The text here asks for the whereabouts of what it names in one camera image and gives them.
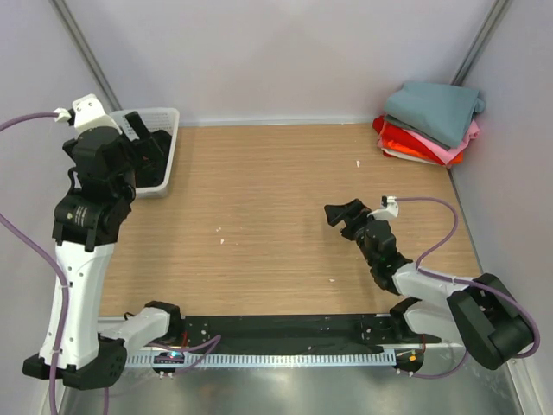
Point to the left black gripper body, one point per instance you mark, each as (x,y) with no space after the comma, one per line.
(131,169)

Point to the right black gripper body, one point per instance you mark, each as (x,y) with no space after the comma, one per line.
(360,217)

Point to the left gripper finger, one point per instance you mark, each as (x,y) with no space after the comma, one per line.
(152,161)
(137,125)

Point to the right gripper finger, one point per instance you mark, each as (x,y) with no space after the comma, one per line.
(349,229)
(343,213)

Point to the black t shirt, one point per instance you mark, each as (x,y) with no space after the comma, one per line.
(164,139)

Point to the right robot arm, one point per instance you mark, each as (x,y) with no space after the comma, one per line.
(478,313)

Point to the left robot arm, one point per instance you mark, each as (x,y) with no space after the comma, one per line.
(87,221)

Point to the white plastic basket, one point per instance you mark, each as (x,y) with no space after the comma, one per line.
(155,118)

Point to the folded white t shirt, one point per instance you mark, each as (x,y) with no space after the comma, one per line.
(403,156)

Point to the folded orange t shirt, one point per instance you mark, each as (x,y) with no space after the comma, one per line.
(420,152)

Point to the folded red t shirt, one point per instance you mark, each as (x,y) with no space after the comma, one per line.
(388,132)

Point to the folded grey t shirt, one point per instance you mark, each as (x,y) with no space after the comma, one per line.
(398,123)

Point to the folded pink t shirt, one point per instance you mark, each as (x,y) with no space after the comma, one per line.
(446,153)

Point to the folded teal t shirt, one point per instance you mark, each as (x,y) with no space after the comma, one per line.
(441,110)

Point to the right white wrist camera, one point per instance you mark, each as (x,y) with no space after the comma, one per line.
(388,209)

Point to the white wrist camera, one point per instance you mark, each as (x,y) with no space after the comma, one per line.
(388,209)
(86,113)

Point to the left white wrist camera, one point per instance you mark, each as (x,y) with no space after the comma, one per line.
(86,113)

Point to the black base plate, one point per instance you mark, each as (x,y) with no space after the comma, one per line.
(334,334)

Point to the white slotted cable duct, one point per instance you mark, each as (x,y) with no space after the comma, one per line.
(158,359)

